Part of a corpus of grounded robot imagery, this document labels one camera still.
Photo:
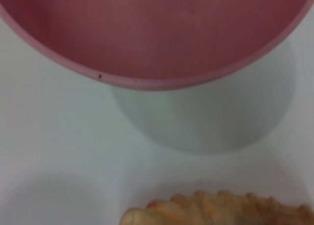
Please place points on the long ridged orange bread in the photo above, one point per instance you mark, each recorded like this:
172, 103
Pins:
220, 210

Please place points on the pink plastic bowl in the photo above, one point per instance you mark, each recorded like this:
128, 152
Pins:
157, 33

